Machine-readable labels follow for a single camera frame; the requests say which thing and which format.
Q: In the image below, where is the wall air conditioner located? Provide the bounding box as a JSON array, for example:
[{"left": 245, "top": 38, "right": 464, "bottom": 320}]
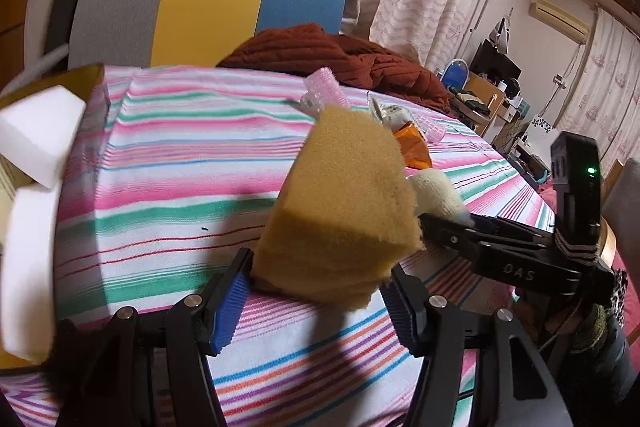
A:
[{"left": 529, "top": 0, "right": 590, "bottom": 44}]

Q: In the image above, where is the gold tray box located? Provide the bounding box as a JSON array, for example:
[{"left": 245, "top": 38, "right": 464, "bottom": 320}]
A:
[{"left": 1, "top": 64, "right": 104, "bottom": 374}]

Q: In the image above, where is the striped tablecloth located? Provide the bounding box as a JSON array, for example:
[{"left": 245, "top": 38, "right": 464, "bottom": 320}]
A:
[{"left": 0, "top": 65, "right": 557, "bottom": 427}]

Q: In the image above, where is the wooden side desk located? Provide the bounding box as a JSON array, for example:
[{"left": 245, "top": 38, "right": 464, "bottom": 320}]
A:
[{"left": 451, "top": 72, "right": 530, "bottom": 144}]

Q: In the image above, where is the yellow sponge block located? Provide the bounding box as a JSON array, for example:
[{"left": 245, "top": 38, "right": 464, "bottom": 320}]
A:
[{"left": 252, "top": 107, "right": 423, "bottom": 310}]

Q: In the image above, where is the dark red quilted jacket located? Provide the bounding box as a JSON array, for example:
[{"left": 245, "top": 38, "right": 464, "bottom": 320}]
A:
[{"left": 218, "top": 24, "right": 451, "bottom": 115}]

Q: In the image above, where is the orange white snack bag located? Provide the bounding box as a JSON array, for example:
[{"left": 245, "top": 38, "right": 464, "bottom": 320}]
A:
[{"left": 367, "top": 93, "right": 433, "bottom": 170}]

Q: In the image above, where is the blue folding chair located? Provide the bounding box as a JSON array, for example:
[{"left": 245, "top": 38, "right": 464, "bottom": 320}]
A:
[{"left": 440, "top": 58, "right": 469, "bottom": 90}]

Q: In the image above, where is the white foam block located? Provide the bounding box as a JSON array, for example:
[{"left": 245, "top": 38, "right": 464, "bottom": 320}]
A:
[
  {"left": 0, "top": 86, "right": 86, "bottom": 188},
  {"left": 1, "top": 184, "right": 61, "bottom": 365}
]

